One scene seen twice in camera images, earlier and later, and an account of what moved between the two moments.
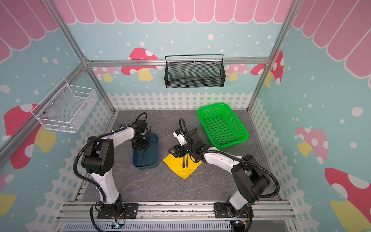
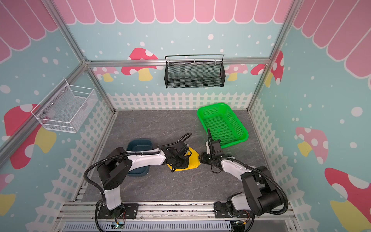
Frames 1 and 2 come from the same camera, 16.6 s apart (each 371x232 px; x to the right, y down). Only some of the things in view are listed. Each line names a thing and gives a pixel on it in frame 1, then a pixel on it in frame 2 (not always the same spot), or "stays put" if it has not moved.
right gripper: (180, 151) → (214, 150)
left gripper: (147, 139) → (185, 164)
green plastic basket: (223, 126) stays put
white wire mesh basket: (65, 108) stays put
